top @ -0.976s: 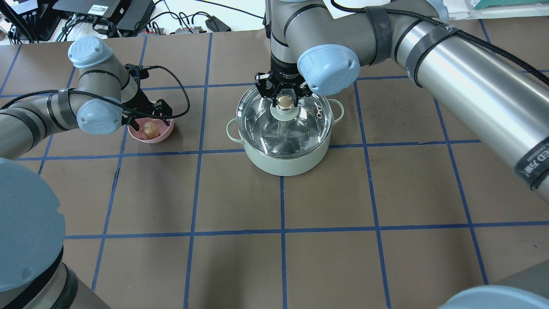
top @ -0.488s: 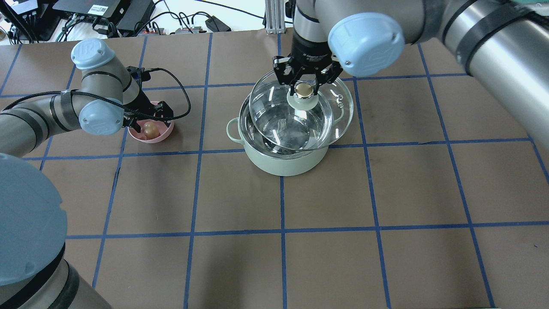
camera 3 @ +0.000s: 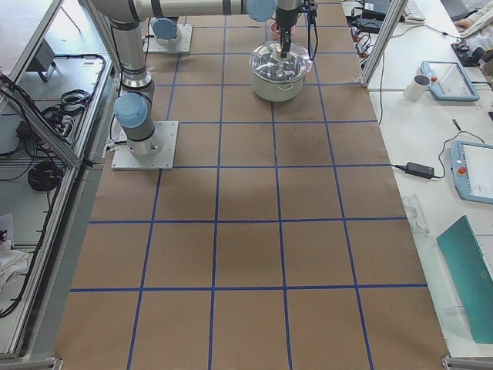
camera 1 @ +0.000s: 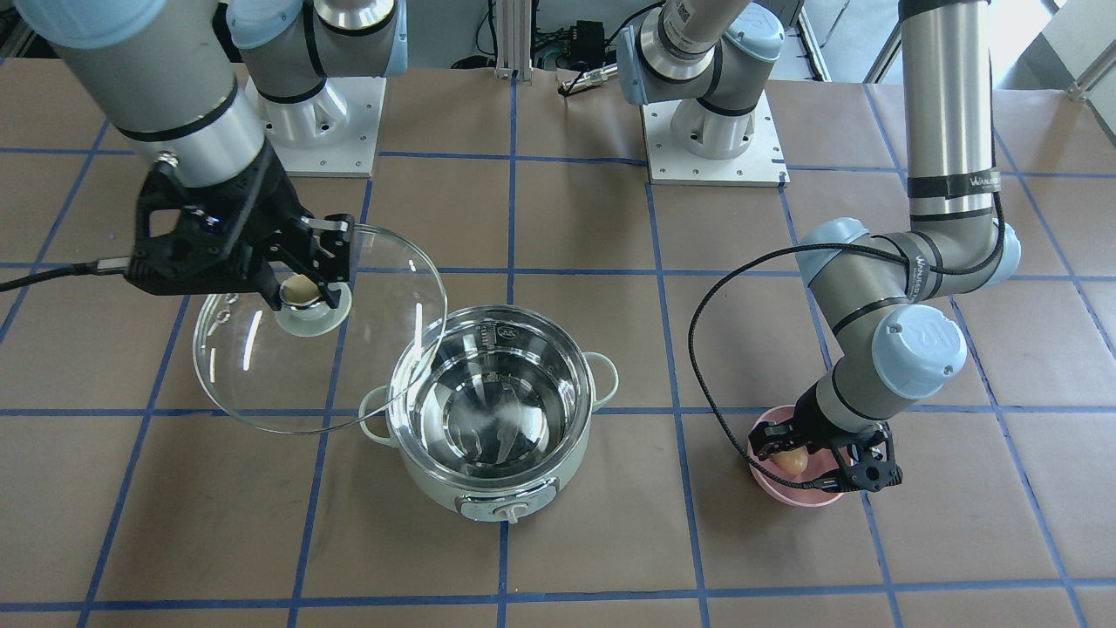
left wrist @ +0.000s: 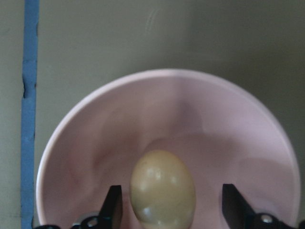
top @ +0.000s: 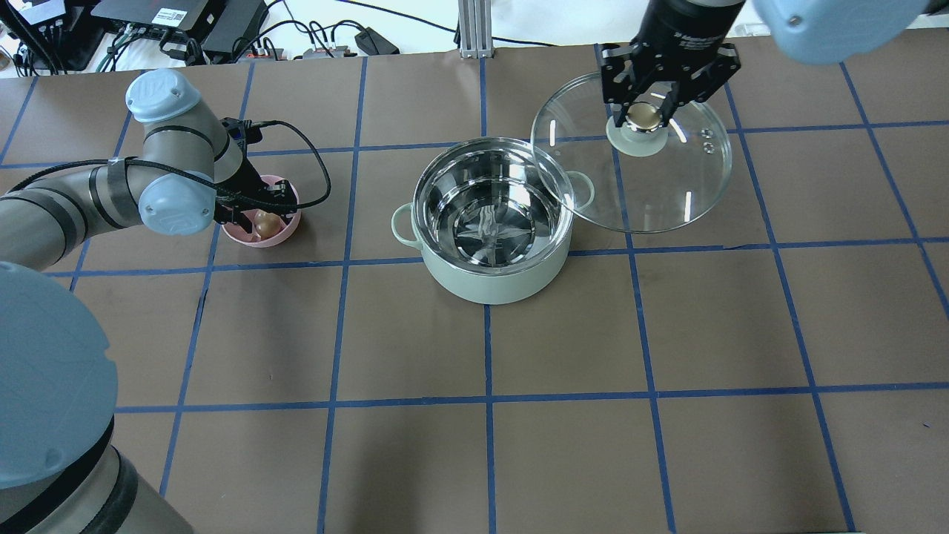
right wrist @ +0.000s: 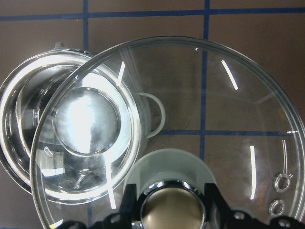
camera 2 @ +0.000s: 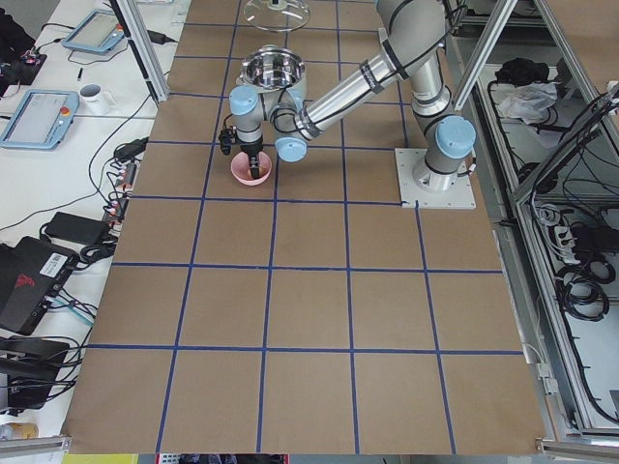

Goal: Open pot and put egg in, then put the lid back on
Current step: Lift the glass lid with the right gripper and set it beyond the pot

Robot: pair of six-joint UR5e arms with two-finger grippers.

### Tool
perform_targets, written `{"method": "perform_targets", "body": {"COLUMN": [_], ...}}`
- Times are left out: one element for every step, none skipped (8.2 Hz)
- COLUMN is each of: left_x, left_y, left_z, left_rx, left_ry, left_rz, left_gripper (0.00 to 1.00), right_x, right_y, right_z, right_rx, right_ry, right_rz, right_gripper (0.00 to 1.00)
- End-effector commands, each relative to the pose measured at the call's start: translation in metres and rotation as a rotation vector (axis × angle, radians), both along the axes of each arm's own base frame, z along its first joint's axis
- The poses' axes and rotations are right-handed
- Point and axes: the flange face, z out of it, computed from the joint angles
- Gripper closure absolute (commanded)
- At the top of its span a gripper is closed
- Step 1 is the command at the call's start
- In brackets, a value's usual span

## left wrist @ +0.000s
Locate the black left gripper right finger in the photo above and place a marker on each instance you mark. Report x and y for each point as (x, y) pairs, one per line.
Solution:
(236, 211)

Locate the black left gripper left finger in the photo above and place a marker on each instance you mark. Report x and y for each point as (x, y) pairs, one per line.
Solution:
(110, 215)

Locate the brown egg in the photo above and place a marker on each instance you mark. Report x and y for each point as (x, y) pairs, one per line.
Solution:
(162, 191)

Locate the pink bowl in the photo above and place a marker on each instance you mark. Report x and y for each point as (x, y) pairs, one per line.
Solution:
(220, 131)

